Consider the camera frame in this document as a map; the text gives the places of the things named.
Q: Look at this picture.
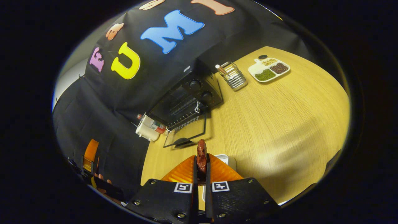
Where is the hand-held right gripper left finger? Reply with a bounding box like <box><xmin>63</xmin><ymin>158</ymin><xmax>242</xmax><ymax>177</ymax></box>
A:
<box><xmin>126</xmin><ymin>155</ymin><xmax>199</xmax><ymax>223</ymax></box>

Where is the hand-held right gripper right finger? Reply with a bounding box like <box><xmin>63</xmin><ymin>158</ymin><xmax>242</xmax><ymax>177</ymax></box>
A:
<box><xmin>205</xmin><ymin>153</ymin><xmax>279</xmax><ymax>223</ymax></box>

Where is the brown piece of meat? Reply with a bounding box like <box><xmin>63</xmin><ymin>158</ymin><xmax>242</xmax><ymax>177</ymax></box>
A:
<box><xmin>196</xmin><ymin>139</ymin><xmax>208</xmax><ymax>184</ymax></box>

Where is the black electric oven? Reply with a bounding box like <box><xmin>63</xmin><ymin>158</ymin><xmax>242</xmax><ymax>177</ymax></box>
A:
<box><xmin>146</xmin><ymin>61</ymin><xmax>224</xmax><ymax>149</ymax></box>

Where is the white rectangular tray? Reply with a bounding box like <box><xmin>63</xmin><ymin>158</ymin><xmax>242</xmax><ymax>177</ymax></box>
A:
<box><xmin>202</xmin><ymin>154</ymin><xmax>237</xmax><ymax>203</ymax></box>

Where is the white toaster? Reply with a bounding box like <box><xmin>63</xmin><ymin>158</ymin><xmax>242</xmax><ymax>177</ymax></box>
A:
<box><xmin>135</xmin><ymin>120</ymin><xmax>161</xmax><ymax>142</ymax></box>

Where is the clear bottle with red label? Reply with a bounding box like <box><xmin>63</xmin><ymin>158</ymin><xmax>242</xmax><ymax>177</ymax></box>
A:
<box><xmin>137</xmin><ymin>113</ymin><xmax>167</xmax><ymax>134</ymax></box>

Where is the white-tipped wooden stick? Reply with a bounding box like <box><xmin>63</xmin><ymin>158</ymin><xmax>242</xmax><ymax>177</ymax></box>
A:
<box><xmin>215</xmin><ymin>64</ymin><xmax>231</xmax><ymax>77</ymax></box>

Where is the white divided dish of beans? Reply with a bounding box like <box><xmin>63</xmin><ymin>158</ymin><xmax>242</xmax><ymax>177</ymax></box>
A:
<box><xmin>248</xmin><ymin>57</ymin><xmax>291</xmax><ymax>83</ymax></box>

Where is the metal wire basket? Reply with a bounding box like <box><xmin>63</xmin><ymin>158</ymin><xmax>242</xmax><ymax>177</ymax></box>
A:
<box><xmin>215</xmin><ymin>61</ymin><xmax>248</xmax><ymax>91</ymax></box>

